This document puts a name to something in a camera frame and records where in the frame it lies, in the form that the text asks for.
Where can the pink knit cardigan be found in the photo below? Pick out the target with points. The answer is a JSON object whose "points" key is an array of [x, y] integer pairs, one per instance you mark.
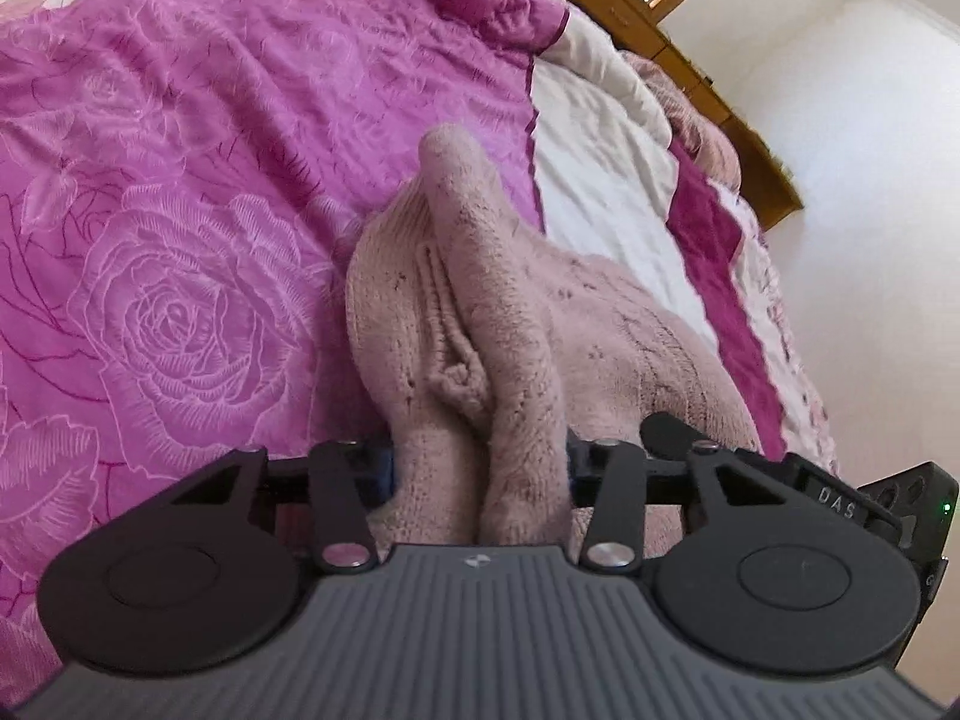
{"points": [[487, 315]]}

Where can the wooden bed side board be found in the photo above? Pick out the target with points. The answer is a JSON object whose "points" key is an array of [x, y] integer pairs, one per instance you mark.
{"points": [[720, 105]]}

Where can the dusty pink blanket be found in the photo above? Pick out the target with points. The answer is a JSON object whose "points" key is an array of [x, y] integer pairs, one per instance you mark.
{"points": [[697, 127]]}

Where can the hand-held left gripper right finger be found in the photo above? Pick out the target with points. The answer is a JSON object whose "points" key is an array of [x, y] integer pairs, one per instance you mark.
{"points": [[592, 469]]}

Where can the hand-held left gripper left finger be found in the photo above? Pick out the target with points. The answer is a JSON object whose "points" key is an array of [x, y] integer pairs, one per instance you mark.
{"points": [[375, 474]]}

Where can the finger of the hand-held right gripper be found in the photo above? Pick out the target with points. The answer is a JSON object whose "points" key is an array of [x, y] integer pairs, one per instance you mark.
{"points": [[667, 435]]}

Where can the magenta patchwork quilt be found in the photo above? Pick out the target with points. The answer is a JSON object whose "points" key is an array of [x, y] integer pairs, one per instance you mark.
{"points": [[187, 202]]}

